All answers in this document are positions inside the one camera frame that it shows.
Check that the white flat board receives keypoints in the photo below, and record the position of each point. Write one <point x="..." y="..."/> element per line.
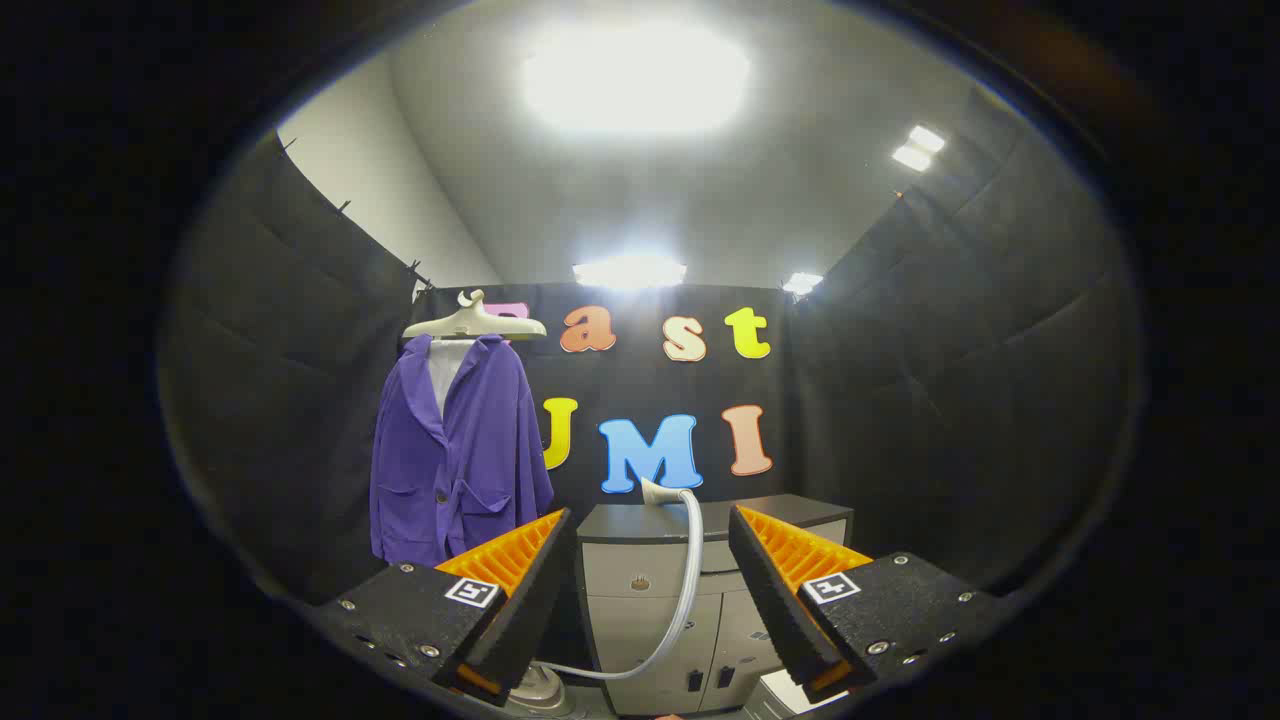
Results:
<point x="785" y="692"/>

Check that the large ceiling light panel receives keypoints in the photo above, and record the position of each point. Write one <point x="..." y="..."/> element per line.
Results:
<point x="635" y="78"/>

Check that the grey cabinet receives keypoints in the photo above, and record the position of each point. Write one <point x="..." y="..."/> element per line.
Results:
<point x="630" y="620"/>

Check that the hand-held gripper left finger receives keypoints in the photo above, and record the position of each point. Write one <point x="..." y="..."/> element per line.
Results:
<point x="540" y="590"/>

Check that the long ceiling light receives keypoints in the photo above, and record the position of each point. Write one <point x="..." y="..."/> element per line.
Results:
<point x="630" y="272"/>

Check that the white hanging ironing pad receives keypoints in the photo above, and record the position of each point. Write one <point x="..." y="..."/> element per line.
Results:
<point x="445" y="370"/>

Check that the purple jacket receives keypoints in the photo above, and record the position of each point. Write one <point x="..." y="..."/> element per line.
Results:
<point x="480" y="450"/>

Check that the cream clothes hanger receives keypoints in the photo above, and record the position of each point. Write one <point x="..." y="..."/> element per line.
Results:
<point x="470" y="322"/>

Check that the double ceiling light panel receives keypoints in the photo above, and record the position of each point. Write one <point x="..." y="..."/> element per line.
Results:
<point x="918" y="148"/>

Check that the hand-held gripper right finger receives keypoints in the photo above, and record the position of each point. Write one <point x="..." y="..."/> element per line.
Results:
<point x="770" y="590"/>

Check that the small ceiling light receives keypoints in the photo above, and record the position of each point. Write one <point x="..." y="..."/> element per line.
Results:
<point x="802" y="284"/>

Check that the garment steamer base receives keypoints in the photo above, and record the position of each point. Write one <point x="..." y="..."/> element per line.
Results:
<point x="535" y="692"/>

